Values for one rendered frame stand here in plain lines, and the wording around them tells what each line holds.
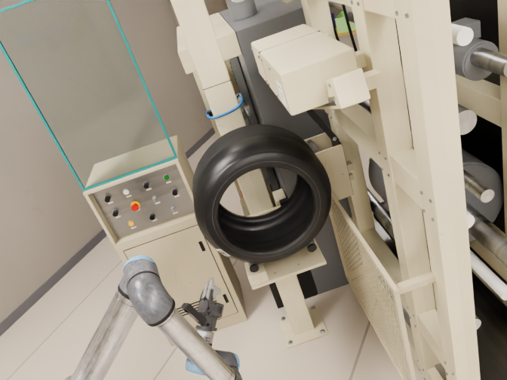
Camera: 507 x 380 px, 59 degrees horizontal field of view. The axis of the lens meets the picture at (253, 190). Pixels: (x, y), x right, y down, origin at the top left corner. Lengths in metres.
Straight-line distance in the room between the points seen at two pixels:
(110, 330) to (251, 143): 0.86
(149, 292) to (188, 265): 1.32
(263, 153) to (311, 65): 0.45
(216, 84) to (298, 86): 0.67
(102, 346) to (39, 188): 2.88
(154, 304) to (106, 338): 0.29
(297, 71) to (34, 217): 3.40
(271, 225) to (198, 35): 0.95
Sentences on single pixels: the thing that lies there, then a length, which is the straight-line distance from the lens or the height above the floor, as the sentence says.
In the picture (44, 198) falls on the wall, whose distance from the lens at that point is 4.51.
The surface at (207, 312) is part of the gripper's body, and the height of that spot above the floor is 0.94.
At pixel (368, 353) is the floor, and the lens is 2.79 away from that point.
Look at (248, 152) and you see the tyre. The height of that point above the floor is 1.46.
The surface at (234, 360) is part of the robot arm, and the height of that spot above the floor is 0.73.
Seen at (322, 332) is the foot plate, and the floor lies 0.01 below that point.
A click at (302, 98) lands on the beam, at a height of 1.68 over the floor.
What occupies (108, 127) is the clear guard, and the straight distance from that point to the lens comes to 2.47.
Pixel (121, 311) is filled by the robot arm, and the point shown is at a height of 1.22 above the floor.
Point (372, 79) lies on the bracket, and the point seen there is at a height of 1.67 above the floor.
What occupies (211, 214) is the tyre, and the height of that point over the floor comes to 1.27.
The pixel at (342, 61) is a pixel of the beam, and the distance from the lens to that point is 1.50.
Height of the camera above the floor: 2.18
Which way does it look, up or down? 29 degrees down
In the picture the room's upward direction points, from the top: 20 degrees counter-clockwise
